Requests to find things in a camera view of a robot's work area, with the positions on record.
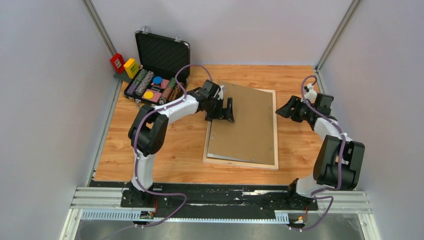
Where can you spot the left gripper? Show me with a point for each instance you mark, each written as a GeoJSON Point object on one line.
{"type": "Point", "coordinates": [223, 113]}

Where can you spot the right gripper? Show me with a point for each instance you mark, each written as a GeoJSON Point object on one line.
{"type": "Point", "coordinates": [286, 111]}

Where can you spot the brown backing board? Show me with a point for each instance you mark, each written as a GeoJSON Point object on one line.
{"type": "Point", "coordinates": [243, 126]}

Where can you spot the black and white photo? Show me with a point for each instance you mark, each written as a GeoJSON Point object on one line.
{"type": "Point", "coordinates": [215, 154]}

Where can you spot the light wooden picture frame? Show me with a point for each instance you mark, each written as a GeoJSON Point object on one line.
{"type": "Point", "coordinates": [271, 159]}

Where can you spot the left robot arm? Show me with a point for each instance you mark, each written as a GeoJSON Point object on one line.
{"type": "Point", "coordinates": [148, 131]}

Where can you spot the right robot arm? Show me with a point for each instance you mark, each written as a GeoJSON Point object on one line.
{"type": "Point", "coordinates": [339, 161]}

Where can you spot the blue round chip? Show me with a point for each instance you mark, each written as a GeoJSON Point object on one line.
{"type": "Point", "coordinates": [157, 80]}

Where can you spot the black poker chip case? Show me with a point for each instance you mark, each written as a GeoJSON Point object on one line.
{"type": "Point", "coordinates": [159, 56]}

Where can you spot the yellow round chip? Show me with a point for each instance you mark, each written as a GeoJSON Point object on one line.
{"type": "Point", "coordinates": [148, 95]}

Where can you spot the yellow toy house block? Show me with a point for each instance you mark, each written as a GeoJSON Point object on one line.
{"type": "Point", "coordinates": [131, 67]}

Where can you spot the red toy house block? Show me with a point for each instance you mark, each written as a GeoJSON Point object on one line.
{"type": "Point", "coordinates": [118, 62]}

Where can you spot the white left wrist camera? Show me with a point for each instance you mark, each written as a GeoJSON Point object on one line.
{"type": "Point", "coordinates": [220, 94]}

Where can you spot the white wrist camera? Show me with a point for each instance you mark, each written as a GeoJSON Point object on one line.
{"type": "Point", "coordinates": [220, 94]}
{"type": "Point", "coordinates": [309, 93]}

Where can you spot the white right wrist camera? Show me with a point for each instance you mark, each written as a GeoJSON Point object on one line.
{"type": "Point", "coordinates": [309, 93]}

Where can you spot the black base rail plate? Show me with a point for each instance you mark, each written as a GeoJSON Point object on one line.
{"type": "Point", "coordinates": [217, 201]}

